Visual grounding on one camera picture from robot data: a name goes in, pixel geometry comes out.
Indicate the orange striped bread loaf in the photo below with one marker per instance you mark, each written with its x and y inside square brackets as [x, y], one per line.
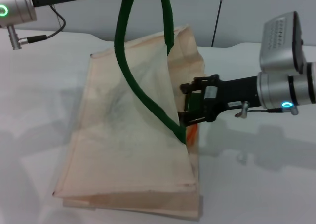
[192, 135]

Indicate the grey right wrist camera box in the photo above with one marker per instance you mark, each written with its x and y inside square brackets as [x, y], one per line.
[279, 44]

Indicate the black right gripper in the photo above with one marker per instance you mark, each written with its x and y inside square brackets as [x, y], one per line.
[232, 92]

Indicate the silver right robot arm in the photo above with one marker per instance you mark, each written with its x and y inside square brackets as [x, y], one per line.
[291, 90]

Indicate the thin dark background pole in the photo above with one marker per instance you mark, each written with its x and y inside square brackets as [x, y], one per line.
[217, 19]

